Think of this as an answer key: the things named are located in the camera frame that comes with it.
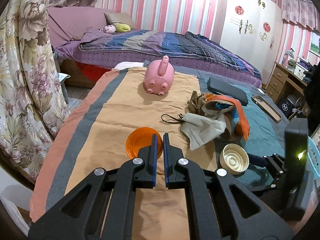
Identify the floral curtain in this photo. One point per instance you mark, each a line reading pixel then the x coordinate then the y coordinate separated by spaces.
pixel 27 80

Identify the black bag with white print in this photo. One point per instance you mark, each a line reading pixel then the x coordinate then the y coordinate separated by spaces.
pixel 285 107

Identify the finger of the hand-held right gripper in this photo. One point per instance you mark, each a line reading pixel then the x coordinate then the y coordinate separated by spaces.
pixel 273 163

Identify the white wardrobe with stickers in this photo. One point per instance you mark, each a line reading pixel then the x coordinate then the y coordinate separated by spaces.
pixel 250 30

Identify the striped purple blue quilt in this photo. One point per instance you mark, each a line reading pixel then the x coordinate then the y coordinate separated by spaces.
pixel 162 42

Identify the yellow plush toy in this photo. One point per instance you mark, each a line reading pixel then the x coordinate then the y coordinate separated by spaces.
pixel 123 27

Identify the purple covered headboard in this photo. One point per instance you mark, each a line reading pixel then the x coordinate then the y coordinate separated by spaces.
pixel 70 25

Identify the red plastic bin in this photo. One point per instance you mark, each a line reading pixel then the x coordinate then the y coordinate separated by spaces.
pixel 92 71

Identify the pink piggy bank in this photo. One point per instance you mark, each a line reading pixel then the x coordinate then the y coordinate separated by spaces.
pixel 158 80

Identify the pink curtain valance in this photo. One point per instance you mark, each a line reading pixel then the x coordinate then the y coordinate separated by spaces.
pixel 300 12

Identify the wooden desk with drawers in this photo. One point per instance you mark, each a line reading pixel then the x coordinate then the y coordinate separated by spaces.
pixel 277 80

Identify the bed with purple sheet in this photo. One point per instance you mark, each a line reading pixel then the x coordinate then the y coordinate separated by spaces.
pixel 125 57

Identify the tan pillow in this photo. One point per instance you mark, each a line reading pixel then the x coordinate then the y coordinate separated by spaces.
pixel 120 20

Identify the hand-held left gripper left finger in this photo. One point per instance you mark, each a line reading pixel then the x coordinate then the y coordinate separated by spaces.
pixel 154 160

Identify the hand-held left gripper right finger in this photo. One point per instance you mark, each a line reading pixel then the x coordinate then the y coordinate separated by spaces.
pixel 166 160

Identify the wall poster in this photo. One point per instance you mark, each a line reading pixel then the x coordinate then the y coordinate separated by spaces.
pixel 315 43

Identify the brown paper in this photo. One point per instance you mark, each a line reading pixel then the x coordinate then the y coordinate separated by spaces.
pixel 196 103

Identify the light blue plastic basket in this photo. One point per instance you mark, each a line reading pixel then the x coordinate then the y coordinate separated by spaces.
pixel 314 155

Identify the grey blanket with salmon edge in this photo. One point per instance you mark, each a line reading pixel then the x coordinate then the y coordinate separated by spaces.
pixel 85 120

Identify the teal cloth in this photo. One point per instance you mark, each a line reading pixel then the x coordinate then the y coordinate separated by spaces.
pixel 260 130

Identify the orange plastic lid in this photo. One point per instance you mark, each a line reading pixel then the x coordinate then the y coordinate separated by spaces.
pixel 137 143

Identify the grey cloth pouch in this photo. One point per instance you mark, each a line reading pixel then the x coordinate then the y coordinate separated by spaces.
pixel 201 130

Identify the black zip case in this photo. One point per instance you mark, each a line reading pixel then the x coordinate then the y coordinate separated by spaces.
pixel 226 90

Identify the dark cloth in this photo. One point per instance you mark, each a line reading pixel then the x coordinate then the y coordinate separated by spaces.
pixel 314 97

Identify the orange wrapper strip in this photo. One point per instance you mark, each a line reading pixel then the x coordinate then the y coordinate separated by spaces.
pixel 241 116

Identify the beige phone case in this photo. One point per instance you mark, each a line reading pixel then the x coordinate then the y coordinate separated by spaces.
pixel 266 107

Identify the white folded cloth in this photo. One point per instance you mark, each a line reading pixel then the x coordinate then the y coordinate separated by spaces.
pixel 130 65

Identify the pink plush toy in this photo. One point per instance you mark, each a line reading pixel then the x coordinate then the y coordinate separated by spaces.
pixel 108 29

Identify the desk lamp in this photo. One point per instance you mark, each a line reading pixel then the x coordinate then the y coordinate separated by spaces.
pixel 287 56

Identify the white plastic lid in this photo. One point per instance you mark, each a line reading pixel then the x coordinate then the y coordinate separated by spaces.
pixel 233 158

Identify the tan cloth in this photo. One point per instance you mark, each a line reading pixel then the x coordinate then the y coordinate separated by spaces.
pixel 112 135

